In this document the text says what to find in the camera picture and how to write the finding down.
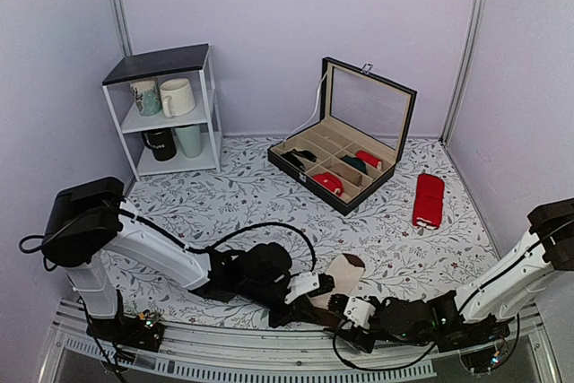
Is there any cream and brown striped sock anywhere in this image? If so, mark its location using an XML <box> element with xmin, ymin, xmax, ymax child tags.
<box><xmin>309</xmin><ymin>253</ymin><xmax>365</xmax><ymax>327</ymax></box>

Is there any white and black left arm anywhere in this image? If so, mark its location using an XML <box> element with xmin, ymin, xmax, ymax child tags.
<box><xmin>41</xmin><ymin>177</ymin><xmax>335</xmax><ymax>342</ymax></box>

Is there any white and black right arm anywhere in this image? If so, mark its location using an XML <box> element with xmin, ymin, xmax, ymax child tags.
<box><xmin>328</xmin><ymin>199</ymin><xmax>573</xmax><ymax>353</ymax></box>

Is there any floral patterned table mat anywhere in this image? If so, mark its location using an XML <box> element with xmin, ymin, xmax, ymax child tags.
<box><xmin>129</xmin><ymin>138</ymin><xmax>498</xmax><ymax>300</ymax></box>

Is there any red rolled sock front compartment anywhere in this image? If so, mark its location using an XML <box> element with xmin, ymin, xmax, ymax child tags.
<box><xmin>312</xmin><ymin>172</ymin><xmax>344</xmax><ymax>196</ymax></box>

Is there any red rolled sock compartment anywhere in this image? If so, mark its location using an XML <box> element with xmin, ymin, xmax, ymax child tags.
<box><xmin>355</xmin><ymin>150</ymin><xmax>383</xmax><ymax>170</ymax></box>
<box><xmin>312</xmin><ymin>172</ymin><xmax>344</xmax><ymax>196</ymax></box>

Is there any beige rolled sock in box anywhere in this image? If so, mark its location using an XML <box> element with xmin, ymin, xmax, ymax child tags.
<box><xmin>330</xmin><ymin>163</ymin><xmax>362</xmax><ymax>187</ymax></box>

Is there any red folded sock on table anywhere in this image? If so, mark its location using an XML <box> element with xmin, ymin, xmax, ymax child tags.
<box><xmin>413</xmin><ymin>173</ymin><xmax>445</xmax><ymax>230</ymax></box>

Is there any black sock in box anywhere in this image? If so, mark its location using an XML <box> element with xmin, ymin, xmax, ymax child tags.
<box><xmin>282</xmin><ymin>148</ymin><xmax>317</xmax><ymax>172</ymax></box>

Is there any dark green sock in box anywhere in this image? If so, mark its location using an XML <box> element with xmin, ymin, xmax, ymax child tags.
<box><xmin>341</xmin><ymin>155</ymin><xmax>368</xmax><ymax>175</ymax></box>

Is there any black compartment storage box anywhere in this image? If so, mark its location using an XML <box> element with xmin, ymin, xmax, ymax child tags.
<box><xmin>267</xmin><ymin>57</ymin><xmax>417</xmax><ymax>215</ymax></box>

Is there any red rolled sock rear compartment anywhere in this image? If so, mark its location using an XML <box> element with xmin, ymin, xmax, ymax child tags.
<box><xmin>355</xmin><ymin>150</ymin><xmax>383</xmax><ymax>170</ymax></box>

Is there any pale green tumbler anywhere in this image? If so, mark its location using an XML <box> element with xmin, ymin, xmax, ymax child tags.
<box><xmin>174</xmin><ymin>125</ymin><xmax>202</xmax><ymax>159</ymax></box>

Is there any black ceramic mug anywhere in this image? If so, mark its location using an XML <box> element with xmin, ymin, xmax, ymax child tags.
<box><xmin>141</xmin><ymin>128</ymin><xmax>177</xmax><ymax>161</ymax></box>

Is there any white shelf with black top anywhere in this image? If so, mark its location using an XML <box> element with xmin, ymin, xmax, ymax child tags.
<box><xmin>102</xmin><ymin>44</ymin><xmax>222</xmax><ymax>181</ymax></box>

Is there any white ceramic mug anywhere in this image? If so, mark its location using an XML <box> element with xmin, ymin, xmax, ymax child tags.
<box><xmin>160</xmin><ymin>78</ymin><xmax>196</xmax><ymax>118</ymax></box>

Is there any patterned teal ceramic cup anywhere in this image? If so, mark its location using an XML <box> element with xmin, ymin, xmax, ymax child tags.
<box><xmin>130</xmin><ymin>78</ymin><xmax>162</xmax><ymax>117</ymax></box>

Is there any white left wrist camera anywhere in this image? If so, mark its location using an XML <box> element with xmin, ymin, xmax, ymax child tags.
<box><xmin>284</xmin><ymin>272</ymin><xmax>320</xmax><ymax>305</ymax></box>

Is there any aluminium table edge rail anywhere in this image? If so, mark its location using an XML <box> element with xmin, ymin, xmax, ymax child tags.
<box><xmin>38</xmin><ymin>300</ymin><xmax>561</xmax><ymax>383</ymax></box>

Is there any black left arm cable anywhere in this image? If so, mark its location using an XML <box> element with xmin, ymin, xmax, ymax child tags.
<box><xmin>18</xmin><ymin>207</ymin><xmax>317</xmax><ymax>276</ymax></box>

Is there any left aluminium corner post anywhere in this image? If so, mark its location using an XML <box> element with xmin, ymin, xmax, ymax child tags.
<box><xmin>109</xmin><ymin>0</ymin><xmax>133</xmax><ymax>57</ymax></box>

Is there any aluminium corner post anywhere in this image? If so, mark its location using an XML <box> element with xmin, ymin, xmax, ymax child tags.
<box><xmin>109</xmin><ymin>0</ymin><xmax>133</xmax><ymax>57</ymax></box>
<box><xmin>440</xmin><ymin>0</ymin><xmax>486</xmax><ymax>146</ymax></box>

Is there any right aluminium corner post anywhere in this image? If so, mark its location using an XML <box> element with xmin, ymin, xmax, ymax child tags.
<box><xmin>440</xmin><ymin>0</ymin><xmax>486</xmax><ymax>146</ymax></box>

